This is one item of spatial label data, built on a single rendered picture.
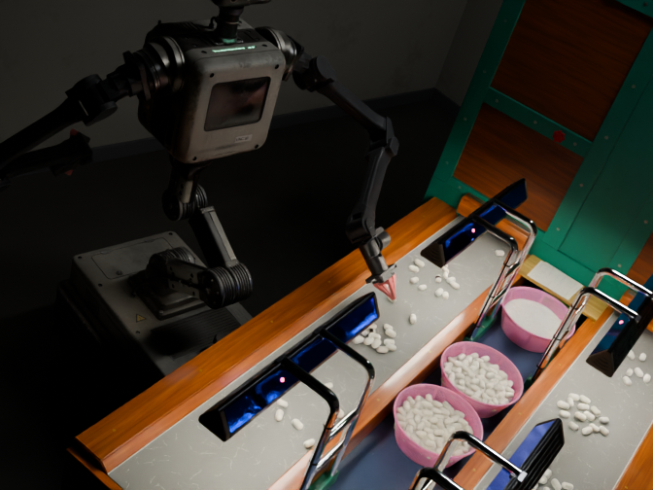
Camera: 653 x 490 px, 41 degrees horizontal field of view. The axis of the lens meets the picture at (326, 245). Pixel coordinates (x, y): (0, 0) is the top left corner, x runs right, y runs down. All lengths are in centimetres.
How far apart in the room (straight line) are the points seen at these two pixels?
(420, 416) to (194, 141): 101
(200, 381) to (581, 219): 154
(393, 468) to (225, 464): 49
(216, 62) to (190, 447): 101
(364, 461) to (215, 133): 101
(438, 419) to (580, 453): 44
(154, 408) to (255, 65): 97
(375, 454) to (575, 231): 122
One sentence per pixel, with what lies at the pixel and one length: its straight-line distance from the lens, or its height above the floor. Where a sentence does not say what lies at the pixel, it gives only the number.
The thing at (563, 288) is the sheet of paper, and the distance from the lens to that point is 325.
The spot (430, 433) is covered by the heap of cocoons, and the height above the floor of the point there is 74.
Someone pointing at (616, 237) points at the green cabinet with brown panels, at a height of 100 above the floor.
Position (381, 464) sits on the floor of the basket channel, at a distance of 249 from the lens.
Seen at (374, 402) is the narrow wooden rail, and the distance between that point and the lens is 250.
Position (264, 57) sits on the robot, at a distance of 250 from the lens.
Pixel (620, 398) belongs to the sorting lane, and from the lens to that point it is 299.
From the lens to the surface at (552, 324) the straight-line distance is 313.
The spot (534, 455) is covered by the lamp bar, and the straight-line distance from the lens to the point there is 208.
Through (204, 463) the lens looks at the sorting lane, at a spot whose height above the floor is 74.
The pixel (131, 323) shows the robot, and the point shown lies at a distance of 294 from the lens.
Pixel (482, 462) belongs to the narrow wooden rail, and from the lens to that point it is 250.
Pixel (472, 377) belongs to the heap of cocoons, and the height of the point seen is 74.
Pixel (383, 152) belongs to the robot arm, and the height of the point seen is 110.
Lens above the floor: 250
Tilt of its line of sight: 36 degrees down
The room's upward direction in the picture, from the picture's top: 19 degrees clockwise
